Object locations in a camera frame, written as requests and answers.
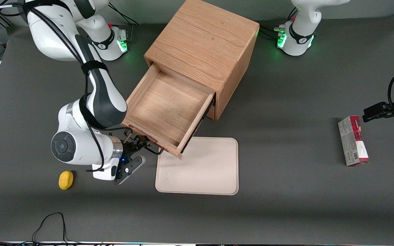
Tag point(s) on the beige rectangular tray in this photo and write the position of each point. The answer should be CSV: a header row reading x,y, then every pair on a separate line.
x,y
210,171

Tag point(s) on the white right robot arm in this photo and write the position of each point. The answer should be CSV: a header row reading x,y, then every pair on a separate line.
x,y
46,34

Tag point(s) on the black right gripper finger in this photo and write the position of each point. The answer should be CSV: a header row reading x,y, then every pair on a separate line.
x,y
141,140
141,148

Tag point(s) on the yellow lemon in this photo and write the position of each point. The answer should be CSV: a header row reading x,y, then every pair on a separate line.
x,y
66,180

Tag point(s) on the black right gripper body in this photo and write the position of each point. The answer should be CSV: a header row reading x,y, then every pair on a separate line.
x,y
127,148

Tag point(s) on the oak wooden drawer cabinet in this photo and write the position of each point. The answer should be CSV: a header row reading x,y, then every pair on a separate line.
x,y
204,37

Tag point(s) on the red plaid cardboard box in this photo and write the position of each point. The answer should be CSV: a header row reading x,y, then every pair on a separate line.
x,y
352,143

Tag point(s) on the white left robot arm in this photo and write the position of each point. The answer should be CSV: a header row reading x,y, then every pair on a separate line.
x,y
303,20

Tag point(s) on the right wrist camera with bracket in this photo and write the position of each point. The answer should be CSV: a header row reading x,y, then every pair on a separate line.
x,y
128,171

